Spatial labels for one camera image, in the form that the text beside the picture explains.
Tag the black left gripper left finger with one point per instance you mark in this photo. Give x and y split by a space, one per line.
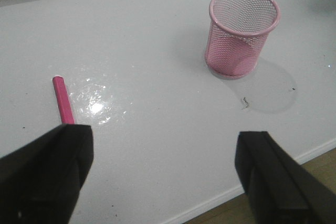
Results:
41 181

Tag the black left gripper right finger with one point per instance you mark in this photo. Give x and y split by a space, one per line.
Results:
279 190

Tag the pink red pen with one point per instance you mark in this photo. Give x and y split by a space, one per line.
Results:
63 100

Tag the pink mesh pen holder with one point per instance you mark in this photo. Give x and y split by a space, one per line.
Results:
237 34

